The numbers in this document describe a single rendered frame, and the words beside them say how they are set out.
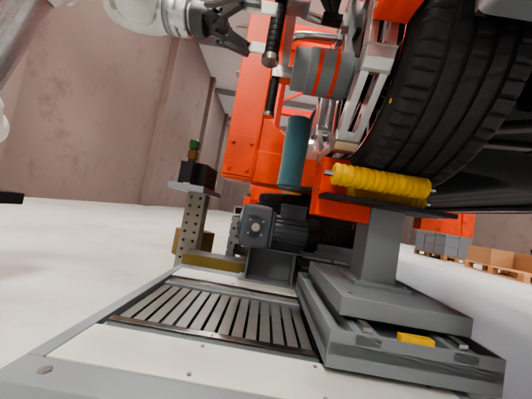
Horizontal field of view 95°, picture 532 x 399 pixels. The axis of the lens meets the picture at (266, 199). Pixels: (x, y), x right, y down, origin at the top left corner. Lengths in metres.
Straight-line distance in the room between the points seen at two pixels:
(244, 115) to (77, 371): 1.10
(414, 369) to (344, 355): 0.14
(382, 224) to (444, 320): 0.26
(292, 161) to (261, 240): 0.34
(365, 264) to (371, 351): 0.25
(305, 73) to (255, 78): 0.57
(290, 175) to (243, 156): 0.43
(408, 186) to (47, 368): 0.79
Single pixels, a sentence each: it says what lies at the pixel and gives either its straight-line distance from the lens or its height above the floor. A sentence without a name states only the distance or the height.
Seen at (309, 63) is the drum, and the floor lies 0.83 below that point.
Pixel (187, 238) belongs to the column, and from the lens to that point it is 1.39.
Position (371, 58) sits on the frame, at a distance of 0.63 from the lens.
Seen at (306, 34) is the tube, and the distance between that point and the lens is 1.00.
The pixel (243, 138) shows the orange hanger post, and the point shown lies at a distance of 1.25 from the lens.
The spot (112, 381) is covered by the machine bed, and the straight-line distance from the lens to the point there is 0.53.
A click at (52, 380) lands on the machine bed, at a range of 0.55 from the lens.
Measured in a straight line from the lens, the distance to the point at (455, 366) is 0.71.
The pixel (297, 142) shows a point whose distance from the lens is 0.88.
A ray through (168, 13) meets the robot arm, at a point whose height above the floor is 0.80.
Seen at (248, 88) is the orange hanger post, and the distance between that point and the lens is 1.35.
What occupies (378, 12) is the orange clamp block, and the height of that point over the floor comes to 0.82.
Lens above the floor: 0.38
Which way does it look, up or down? 3 degrees up
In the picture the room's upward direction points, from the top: 10 degrees clockwise
